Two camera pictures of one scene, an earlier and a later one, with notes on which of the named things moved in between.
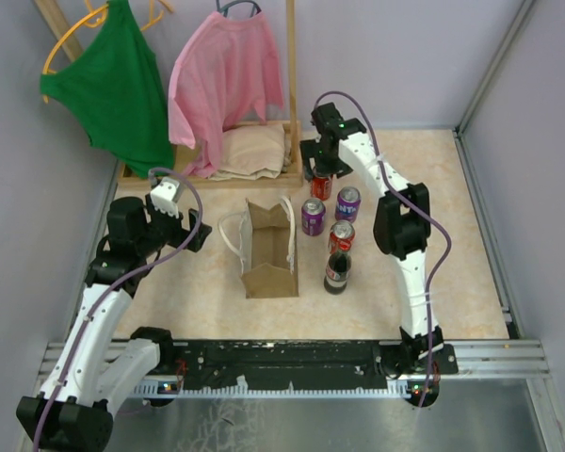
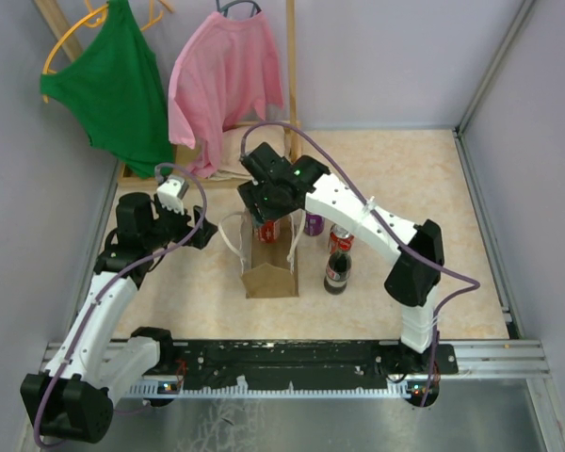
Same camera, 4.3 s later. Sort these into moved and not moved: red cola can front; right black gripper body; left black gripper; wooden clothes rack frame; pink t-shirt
Moved: right black gripper body
Not moved: red cola can front; left black gripper; wooden clothes rack frame; pink t-shirt
